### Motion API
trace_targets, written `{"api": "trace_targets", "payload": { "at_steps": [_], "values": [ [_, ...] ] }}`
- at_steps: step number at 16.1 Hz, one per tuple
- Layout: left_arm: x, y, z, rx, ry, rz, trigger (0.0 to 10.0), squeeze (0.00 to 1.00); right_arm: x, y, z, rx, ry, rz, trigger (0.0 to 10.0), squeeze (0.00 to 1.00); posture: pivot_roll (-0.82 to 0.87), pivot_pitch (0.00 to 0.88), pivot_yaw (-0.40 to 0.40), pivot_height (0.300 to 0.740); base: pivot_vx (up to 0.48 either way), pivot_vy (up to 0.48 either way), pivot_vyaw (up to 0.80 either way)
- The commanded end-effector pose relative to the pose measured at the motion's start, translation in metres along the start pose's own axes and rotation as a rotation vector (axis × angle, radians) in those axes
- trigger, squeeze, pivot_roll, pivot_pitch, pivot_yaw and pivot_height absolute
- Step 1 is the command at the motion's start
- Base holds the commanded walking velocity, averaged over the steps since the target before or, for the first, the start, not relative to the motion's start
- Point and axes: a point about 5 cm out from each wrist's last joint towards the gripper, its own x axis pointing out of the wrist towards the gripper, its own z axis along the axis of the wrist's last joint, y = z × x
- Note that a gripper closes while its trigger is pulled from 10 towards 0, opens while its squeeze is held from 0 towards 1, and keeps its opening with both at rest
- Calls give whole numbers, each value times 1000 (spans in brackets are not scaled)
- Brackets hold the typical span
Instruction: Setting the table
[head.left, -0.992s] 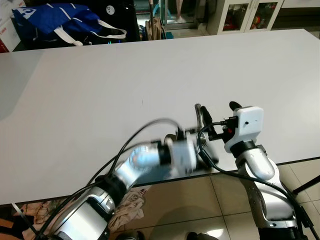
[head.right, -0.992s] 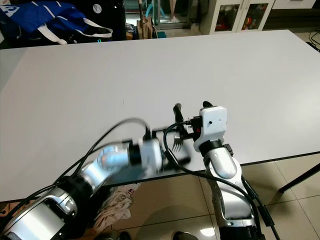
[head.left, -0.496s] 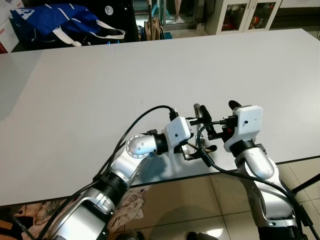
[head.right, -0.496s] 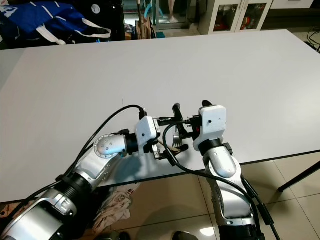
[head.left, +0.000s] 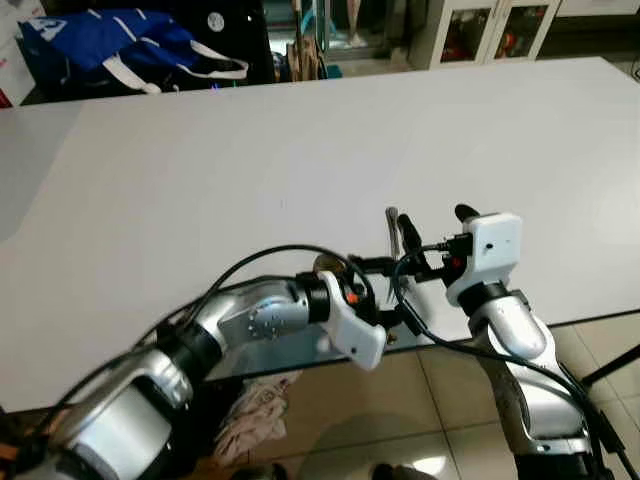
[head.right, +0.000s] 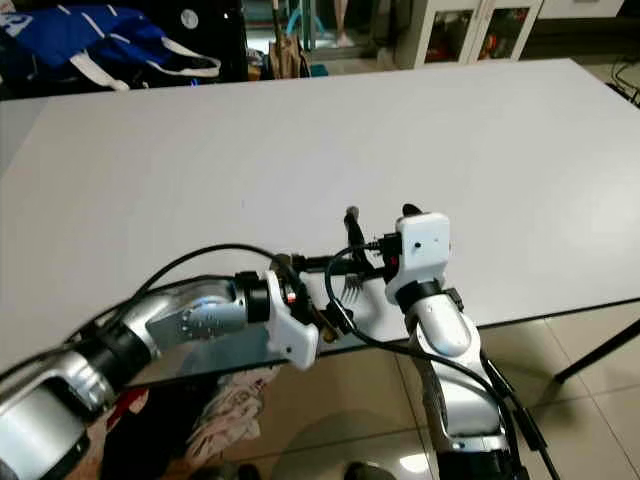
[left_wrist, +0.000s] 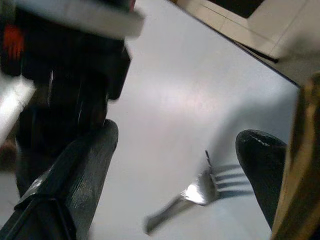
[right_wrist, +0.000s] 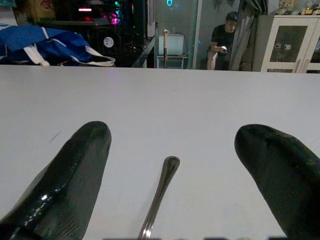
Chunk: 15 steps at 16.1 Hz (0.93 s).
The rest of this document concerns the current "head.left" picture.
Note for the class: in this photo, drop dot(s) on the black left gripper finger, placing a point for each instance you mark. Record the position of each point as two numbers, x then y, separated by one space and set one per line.
378 265
405 322

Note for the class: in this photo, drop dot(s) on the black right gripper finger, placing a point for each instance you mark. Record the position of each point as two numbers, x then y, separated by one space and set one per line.
466 212
408 240

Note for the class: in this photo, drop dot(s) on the silver metal fork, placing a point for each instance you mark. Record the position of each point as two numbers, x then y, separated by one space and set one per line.
391 225

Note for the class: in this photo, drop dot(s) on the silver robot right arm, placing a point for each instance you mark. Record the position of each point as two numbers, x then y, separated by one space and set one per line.
520 340

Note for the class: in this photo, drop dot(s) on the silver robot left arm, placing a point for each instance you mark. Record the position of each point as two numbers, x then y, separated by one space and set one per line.
120 430

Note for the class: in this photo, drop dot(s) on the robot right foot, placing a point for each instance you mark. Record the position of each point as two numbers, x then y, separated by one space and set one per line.
381 472

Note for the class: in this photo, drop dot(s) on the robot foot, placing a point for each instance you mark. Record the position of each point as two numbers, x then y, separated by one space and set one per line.
255 473
381 472

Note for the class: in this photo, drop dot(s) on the white printed crumpled cloth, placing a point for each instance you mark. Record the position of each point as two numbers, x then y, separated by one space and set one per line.
255 420

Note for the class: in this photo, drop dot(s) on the white glass door cabinet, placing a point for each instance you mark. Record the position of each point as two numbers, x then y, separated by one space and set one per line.
480 30

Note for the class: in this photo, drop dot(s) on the black table leg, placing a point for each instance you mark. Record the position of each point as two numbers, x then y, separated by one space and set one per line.
610 365

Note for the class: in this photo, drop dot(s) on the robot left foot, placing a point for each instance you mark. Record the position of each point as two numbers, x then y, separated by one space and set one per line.
255 473

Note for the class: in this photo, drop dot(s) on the beige fabric bag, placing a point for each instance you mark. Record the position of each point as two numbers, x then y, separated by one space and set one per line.
303 60

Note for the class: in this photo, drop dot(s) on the black bag with round logo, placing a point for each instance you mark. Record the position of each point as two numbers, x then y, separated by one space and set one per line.
225 30

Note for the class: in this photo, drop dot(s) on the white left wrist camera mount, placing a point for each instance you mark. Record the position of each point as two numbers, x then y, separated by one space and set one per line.
358 332

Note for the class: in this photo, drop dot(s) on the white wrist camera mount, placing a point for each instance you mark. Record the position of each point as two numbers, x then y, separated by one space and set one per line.
495 250
358 332

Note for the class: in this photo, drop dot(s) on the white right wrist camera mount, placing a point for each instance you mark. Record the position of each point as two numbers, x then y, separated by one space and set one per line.
495 250

